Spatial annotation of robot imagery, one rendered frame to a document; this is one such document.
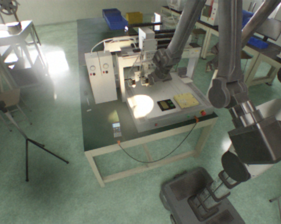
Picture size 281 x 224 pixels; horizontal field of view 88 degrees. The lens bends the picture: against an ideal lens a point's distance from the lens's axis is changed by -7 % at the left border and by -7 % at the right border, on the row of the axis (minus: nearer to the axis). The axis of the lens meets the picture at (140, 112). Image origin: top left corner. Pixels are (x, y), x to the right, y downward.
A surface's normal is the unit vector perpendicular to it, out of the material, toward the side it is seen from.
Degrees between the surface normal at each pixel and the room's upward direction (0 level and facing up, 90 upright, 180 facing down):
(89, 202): 0
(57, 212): 0
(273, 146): 30
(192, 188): 0
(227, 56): 89
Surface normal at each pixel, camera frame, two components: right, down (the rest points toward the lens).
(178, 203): 0.00, -0.72
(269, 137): 0.20, -0.31
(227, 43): -0.90, 0.29
